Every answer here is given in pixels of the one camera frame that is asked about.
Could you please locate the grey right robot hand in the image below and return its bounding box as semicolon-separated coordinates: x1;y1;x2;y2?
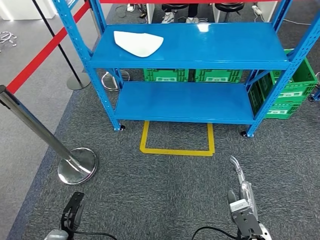
227;155;259;220

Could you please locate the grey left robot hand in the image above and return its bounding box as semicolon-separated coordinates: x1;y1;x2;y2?
73;201;85;229

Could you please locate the white plastic cover part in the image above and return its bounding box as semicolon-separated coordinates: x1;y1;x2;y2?
113;30;165;59

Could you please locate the green plastic crate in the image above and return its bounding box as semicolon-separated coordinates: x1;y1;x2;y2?
250;96;304;120
143;68;190;83
248;48;318;104
194;68;244;84

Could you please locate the short red barrier belt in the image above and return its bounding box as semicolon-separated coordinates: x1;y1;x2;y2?
6;0;91;95

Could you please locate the black round stool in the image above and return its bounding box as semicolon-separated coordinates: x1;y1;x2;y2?
214;2;245;23
162;3;190;11

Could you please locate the person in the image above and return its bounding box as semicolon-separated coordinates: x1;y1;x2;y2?
160;3;200;25

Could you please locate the chrome chair star base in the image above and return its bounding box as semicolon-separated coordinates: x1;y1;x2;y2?
0;30;18;48

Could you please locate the white platform block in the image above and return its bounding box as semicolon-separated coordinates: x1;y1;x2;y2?
0;0;57;21

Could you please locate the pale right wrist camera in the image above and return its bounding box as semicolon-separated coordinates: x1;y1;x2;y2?
229;199;251;217

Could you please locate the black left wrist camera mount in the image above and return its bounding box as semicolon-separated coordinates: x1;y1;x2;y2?
61;191;85;231

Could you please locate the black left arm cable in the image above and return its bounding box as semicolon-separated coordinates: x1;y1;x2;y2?
65;228;118;240

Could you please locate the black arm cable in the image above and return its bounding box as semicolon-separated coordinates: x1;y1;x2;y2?
192;226;241;240
65;228;118;240

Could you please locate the chrome stanchion post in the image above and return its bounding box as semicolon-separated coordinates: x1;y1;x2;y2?
88;0;131;93
0;85;98;186

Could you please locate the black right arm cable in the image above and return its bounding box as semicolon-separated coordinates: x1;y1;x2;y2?
192;226;241;240

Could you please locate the black stanchion post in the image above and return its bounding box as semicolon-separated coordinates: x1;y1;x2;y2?
32;0;91;91

